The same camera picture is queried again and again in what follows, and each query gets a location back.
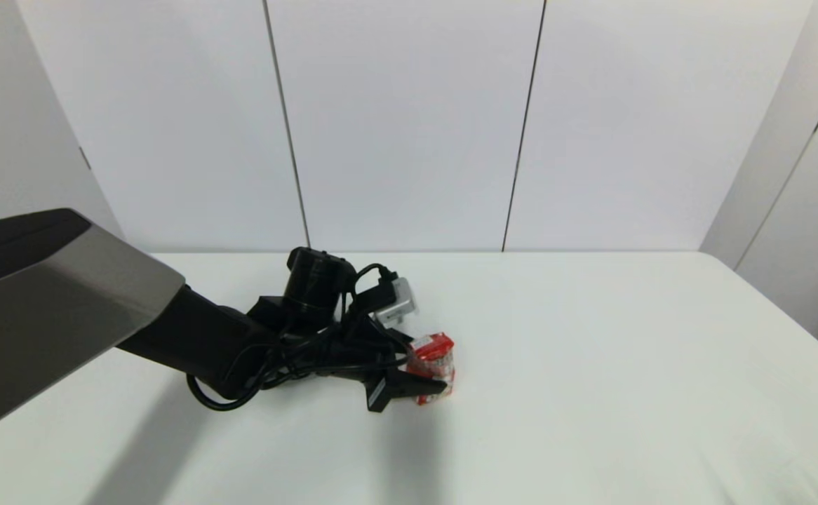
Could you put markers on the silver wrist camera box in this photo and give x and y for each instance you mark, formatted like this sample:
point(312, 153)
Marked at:
point(400, 303)

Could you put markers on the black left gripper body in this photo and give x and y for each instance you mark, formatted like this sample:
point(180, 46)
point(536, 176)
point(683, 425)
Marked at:
point(370, 351)

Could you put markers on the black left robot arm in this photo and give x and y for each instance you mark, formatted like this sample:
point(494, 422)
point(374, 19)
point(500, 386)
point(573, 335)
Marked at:
point(65, 301)

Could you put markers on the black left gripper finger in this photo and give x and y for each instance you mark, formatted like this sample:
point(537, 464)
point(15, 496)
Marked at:
point(396, 338)
point(398, 387)

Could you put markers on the red milk carton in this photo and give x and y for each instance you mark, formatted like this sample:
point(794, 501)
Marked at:
point(437, 358)

